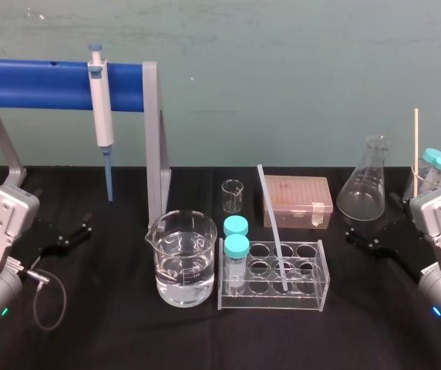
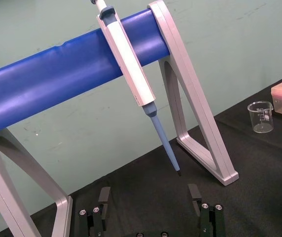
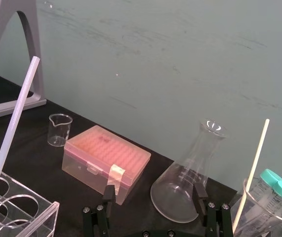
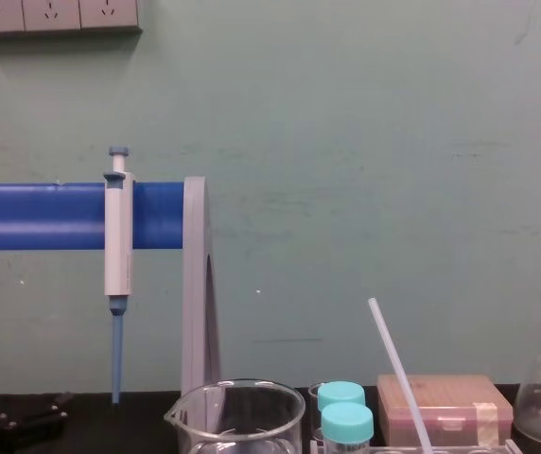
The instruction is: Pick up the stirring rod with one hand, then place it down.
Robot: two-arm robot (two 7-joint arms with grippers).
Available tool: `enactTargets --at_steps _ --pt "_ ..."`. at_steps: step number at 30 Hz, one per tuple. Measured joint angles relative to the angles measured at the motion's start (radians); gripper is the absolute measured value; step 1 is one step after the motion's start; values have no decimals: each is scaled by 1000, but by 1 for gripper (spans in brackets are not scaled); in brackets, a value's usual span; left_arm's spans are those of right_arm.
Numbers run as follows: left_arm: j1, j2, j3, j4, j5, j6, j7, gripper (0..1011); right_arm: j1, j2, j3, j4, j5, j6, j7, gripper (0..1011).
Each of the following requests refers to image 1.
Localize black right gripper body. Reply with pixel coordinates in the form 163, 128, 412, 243
375, 214, 429, 279

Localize teal capped sample tube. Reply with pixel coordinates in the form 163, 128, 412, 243
223, 216, 250, 247
421, 147, 441, 192
224, 234, 251, 297

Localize thin dark gripper cable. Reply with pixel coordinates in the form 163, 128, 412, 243
16, 268, 69, 331

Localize large glass beaker with water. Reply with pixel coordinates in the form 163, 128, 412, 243
144, 209, 219, 308

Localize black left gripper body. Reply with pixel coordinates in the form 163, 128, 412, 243
11, 217, 64, 267

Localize blue and grey pipette stand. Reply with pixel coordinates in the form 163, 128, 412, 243
0, 57, 173, 224

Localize thin wooden stick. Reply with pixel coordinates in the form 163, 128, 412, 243
412, 108, 421, 182

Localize clear acrylic tube rack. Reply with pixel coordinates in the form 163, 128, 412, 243
217, 237, 329, 311

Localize brown pipette tip box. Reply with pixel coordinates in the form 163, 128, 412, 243
262, 174, 335, 230

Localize glass conical flask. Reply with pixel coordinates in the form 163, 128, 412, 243
337, 134, 392, 222

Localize glass beaker holding tubes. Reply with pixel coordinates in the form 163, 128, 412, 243
410, 160, 441, 204

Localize white and blue pipette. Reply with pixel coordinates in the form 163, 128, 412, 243
86, 41, 116, 203

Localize black table cloth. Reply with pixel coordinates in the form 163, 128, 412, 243
0, 164, 441, 370

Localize clear glass stirring rod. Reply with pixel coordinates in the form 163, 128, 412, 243
257, 163, 292, 295

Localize small empty glass beaker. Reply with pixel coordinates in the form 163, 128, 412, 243
220, 179, 244, 214

